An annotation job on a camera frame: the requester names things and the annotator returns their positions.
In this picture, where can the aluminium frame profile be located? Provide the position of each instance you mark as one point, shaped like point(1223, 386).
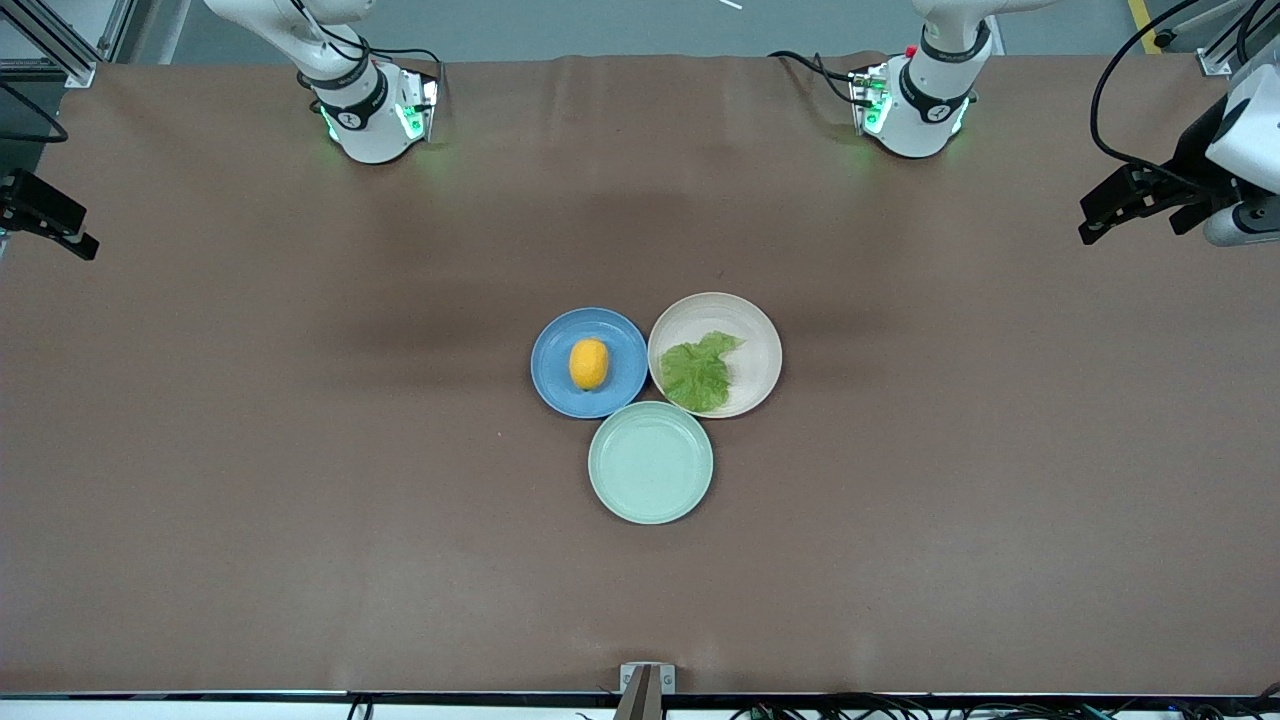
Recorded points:
point(60, 50)
point(1222, 55)

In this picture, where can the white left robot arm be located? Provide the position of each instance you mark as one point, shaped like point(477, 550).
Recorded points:
point(920, 115)

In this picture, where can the grey metal camera bracket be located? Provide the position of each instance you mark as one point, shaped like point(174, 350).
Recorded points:
point(646, 685)

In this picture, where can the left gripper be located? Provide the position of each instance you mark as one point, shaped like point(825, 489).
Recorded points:
point(1192, 158)

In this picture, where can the blue round plate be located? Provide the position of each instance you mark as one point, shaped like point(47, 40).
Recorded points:
point(553, 345)

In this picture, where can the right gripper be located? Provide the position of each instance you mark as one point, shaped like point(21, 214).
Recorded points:
point(22, 203)

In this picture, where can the beige round plate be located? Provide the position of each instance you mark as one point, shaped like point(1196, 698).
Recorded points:
point(762, 345)

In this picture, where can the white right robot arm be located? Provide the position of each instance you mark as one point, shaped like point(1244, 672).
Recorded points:
point(365, 120)

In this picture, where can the silver left base connector block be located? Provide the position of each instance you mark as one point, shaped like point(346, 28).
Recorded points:
point(868, 100)

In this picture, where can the brown table cover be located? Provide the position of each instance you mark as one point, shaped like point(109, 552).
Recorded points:
point(300, 500)

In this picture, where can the yellow lemon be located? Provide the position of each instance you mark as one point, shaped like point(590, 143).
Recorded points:
point(589, 364)

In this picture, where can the green lettuce leaf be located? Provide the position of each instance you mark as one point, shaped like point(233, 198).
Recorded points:
point(697, 375)

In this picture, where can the silver base connector block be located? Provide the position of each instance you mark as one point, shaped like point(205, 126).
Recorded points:
point(420, 105)
point(868, 100)

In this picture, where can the silver right base connector block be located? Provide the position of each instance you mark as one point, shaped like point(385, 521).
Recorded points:
point(420, 105)

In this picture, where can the mint green round plate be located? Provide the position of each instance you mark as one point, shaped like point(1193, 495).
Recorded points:
point(650, 462)

